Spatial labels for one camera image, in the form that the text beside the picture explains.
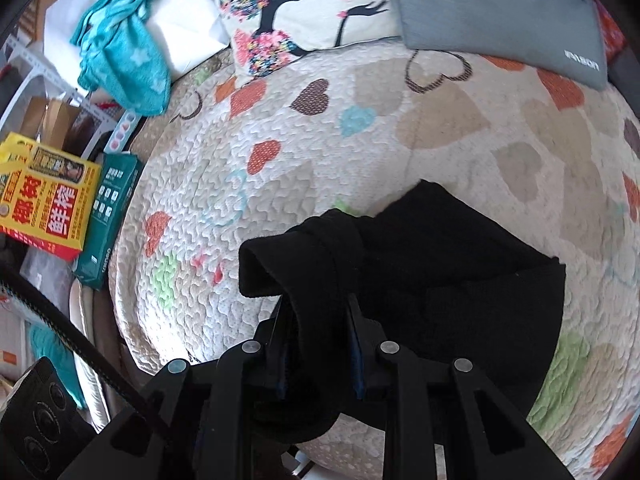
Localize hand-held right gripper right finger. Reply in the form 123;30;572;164
344;292;576;480

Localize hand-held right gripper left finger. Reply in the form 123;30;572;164
57;296;301;480

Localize black pants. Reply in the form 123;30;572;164
239;179;567;443

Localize teal cloth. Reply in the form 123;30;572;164
27;325;86;411

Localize quilted heart print blanket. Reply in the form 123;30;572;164
107;35;640;480

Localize green box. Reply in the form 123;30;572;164
72;152;146;291

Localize black box with circles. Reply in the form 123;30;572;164
0;356;96;480

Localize yellow and red carton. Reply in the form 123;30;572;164
0;131;102;261

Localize blister pack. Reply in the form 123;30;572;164
107;110;138;153

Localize brown cardboard box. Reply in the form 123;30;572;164
22;95;83;146

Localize printed silhouette pillow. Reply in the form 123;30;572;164
204;0;403;78

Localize teal star print towel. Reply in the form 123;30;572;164
70;0;172;116

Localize grey folded garment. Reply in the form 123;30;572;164
377;0;608;92

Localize white metal shelf rack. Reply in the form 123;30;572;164
0;35;126;161

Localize black braided cable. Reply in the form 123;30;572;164
0;277;173;448

